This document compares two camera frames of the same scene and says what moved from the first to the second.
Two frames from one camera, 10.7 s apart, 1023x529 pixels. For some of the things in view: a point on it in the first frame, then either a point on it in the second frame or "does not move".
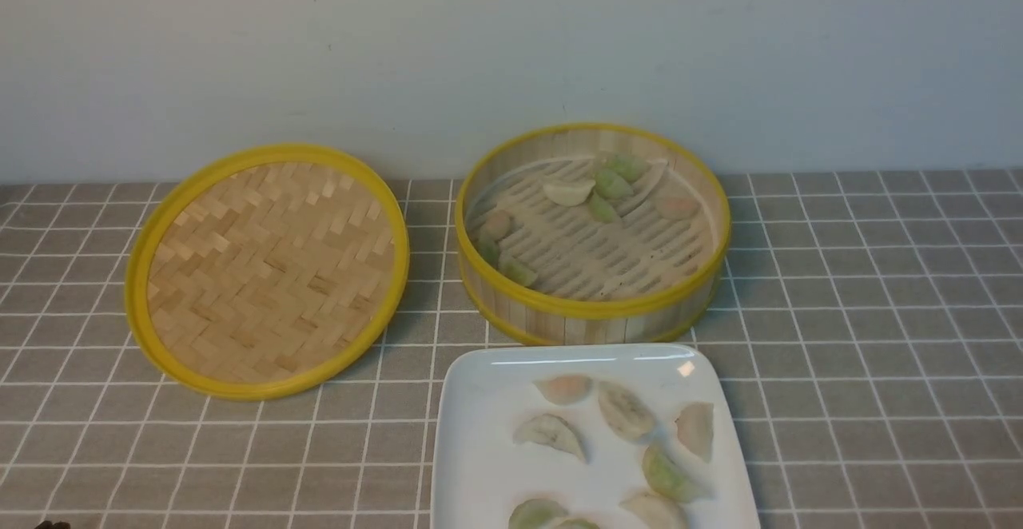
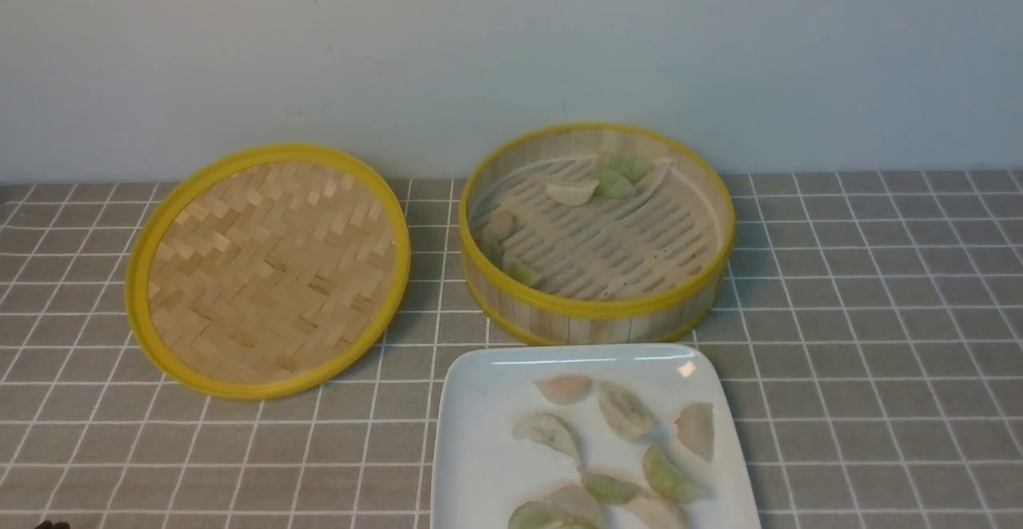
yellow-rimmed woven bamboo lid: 266,272 does not move
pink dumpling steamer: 678,208 → 576,502
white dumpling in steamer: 570,192 does not move
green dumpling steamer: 601,209 → 607,490
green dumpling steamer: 612,184 does not move
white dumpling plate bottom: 649,511 does not move
